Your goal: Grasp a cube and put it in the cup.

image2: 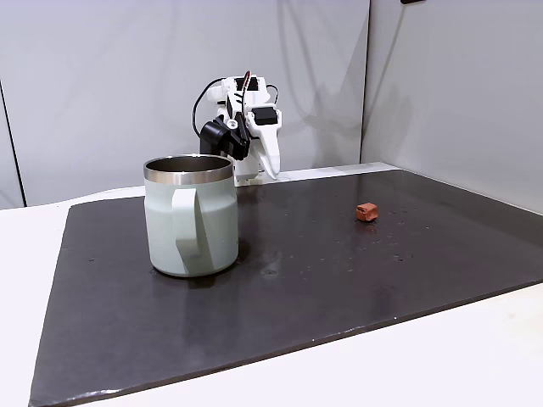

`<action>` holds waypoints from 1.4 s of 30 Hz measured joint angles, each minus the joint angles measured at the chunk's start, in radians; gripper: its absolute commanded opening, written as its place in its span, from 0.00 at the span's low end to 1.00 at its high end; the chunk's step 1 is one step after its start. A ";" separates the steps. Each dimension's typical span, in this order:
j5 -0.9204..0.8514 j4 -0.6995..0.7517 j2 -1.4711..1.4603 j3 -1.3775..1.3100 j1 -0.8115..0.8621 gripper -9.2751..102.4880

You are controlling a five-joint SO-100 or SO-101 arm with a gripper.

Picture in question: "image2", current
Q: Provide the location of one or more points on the pale green steel mug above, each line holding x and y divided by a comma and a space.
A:
191, 220

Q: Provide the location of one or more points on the black table mat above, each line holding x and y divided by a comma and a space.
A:
297, 297

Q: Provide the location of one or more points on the black oval camera box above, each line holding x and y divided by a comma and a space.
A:
218, 136

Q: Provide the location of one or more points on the dark wall fixture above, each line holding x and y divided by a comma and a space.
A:
412, 1

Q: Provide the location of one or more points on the small red-brown cube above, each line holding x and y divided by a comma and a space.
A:
367, 212

